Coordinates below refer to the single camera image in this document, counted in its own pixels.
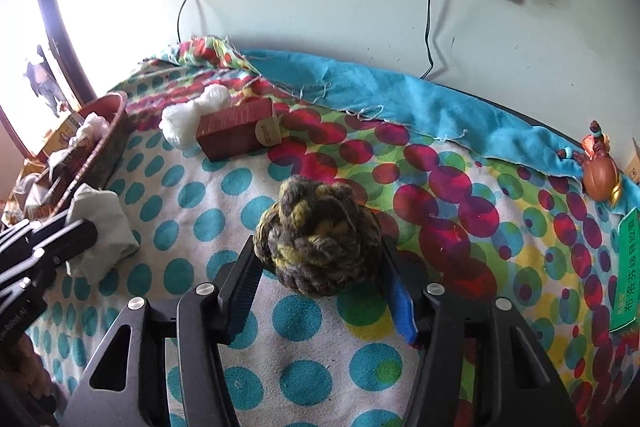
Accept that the brown toy figurine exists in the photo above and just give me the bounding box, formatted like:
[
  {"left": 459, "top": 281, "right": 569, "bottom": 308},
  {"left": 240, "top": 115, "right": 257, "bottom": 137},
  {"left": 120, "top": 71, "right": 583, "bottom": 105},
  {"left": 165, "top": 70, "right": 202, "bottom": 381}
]
[{"left": 557, "top": 120, "right": 623, "bottom": 208}]

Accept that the braided rope ball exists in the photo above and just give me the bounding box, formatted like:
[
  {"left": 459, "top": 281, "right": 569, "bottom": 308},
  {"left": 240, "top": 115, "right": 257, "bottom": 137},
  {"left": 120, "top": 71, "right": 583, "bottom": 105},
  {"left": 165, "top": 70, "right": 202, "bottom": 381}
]
[{"left": 254, "top": 174, "right": 388, "bottom": 299}]

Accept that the blue cloth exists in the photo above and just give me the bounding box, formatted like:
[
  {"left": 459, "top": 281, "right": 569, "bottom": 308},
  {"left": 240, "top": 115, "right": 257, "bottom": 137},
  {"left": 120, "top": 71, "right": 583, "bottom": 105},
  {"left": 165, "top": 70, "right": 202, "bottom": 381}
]
[{"left": 240, "top": 49, "right": 626, "bottom": 212}]

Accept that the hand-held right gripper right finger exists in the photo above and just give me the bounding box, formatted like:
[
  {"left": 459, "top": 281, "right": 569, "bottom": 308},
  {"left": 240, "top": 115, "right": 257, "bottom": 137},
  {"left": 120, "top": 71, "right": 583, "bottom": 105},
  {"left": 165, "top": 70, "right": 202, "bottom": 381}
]
[{"left": 382, "top": 239, "right": 583, "bottom": 427}]

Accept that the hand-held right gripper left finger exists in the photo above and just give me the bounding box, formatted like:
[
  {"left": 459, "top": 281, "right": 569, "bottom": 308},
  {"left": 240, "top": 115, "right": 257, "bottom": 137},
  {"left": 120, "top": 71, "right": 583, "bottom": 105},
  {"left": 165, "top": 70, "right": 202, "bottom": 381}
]
[{"left": 60, "top": 249, "right": 263, "bottom": 427}]

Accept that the brown woven basket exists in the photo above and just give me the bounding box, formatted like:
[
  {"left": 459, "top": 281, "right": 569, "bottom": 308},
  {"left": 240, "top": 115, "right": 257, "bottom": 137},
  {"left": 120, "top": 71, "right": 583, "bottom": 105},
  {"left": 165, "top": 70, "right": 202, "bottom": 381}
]
[{"left": 10, "top": 91, "right": 132, "bottom": 218}]

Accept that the white plastic wad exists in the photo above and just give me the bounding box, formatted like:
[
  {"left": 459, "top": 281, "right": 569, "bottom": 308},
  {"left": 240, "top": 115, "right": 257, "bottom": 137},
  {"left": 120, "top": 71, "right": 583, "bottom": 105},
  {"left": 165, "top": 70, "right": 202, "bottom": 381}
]
[{"left": 159, "top": 84, "right": 232, "bottom": 151}]

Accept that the red box with tag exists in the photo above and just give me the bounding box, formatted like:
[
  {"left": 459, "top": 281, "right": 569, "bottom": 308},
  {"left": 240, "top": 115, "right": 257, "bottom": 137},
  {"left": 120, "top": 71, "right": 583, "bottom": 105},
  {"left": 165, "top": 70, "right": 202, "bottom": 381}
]
[{"left": 195, "top": 98, "right": 281, "bottom": 162}]

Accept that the black adapter cable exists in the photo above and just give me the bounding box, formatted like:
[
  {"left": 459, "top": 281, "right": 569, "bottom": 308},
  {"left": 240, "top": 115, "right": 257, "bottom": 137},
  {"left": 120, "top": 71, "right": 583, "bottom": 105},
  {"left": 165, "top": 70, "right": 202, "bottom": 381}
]
[{"left": 419, "top": 0, "right": 441, "bottom": 80}]

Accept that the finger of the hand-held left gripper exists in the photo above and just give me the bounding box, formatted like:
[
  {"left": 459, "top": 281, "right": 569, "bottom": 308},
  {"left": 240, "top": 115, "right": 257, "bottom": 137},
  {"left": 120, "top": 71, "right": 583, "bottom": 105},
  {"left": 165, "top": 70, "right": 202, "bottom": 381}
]
[
  {"left": 0, "top": 209, "right": 71, "bottom": 253},
  {"left": 30, "top": 219, "right": 98, "bottom": 273}
]

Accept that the white tissue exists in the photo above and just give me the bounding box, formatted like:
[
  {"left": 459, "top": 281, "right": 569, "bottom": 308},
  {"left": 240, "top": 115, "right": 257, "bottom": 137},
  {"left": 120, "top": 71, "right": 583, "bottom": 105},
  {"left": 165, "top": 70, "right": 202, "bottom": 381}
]
[
  {"left": 65, "top": 184, "right": 141, "bottom": 284},
  {"left": 75, "top": 113, "right": 111, "bottom": 148}
]

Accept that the colourful dotted cloth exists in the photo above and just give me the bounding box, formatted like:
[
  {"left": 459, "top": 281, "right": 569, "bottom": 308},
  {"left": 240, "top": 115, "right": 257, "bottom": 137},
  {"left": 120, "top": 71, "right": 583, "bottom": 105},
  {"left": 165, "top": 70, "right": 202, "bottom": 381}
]
[{"left": 25, "top": 34, "right": 640, "bottom": 427}]

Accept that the green medicine box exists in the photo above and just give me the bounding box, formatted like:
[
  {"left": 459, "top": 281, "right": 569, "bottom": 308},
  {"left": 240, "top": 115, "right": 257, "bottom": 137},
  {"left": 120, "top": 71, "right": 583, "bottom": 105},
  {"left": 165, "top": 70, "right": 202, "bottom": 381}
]
[{"left": 609, "top": 207, "right": 640, "bottom": 334}]

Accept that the dark window frame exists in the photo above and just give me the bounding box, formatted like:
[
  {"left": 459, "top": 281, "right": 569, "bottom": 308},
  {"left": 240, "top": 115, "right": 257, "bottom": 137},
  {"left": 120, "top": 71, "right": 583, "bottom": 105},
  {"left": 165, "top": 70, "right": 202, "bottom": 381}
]
[{"left": 30, "top": 0, "right": 101, "bottom": 105}]

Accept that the small cardboard box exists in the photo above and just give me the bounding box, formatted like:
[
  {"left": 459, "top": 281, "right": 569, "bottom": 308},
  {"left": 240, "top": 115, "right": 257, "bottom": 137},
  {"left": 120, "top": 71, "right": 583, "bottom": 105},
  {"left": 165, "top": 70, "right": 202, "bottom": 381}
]
[{"left": 624, "top": 142, "right": 640, "bottom": 185}]

